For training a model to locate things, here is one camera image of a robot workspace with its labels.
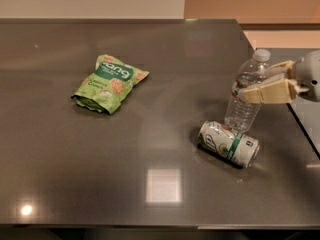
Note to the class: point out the clear plastic water bottle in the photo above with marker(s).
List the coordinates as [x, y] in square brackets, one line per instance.
[244, 104]

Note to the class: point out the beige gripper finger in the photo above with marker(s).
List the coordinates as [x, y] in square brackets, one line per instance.
[286, 68]
[276, 92]

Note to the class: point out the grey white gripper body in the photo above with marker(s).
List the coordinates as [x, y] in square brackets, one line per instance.
[310, 73]

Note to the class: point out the white green 7up can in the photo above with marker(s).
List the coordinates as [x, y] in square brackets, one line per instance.
[235, 147]

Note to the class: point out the green snack chip bag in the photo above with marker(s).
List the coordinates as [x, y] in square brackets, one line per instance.
[109, 84]

